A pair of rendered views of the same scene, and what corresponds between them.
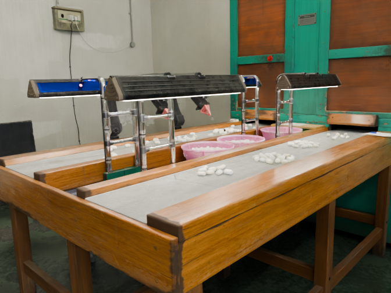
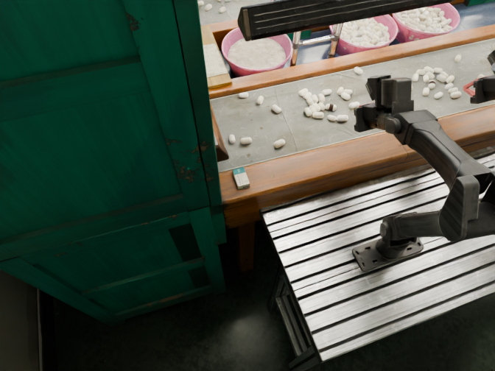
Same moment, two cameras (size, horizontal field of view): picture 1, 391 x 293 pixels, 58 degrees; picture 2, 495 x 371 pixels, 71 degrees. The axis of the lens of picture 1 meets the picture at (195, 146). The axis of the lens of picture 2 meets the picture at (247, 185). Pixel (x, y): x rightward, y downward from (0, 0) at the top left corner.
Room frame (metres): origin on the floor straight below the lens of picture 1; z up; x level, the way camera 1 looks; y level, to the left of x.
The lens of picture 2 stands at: (3.28, -0.04, 1.62)
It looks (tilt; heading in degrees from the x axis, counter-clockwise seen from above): 59 degrees down; 209
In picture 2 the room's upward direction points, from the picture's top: straight up
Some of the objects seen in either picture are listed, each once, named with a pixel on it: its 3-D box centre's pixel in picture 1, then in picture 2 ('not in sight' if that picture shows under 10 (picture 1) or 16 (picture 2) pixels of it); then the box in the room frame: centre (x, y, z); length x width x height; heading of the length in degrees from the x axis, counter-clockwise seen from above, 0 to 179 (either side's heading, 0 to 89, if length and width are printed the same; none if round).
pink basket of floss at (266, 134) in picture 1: (281, 136); (256, 56); (2.28, -0.56, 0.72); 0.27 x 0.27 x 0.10
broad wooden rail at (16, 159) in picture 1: (155, 148); (470, 135); (2.22, 0.26, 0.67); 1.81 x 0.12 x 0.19; 136
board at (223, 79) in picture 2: (297, 125); (199, 57); (2.44, -0.71, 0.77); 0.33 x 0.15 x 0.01; 46
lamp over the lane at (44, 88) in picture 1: (99, 86); not in sight; (1.65, 0.43, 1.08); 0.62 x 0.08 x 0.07; 136
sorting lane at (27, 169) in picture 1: (177, 143); (444, 82); (2.08, 0.11, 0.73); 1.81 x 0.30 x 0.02; 136
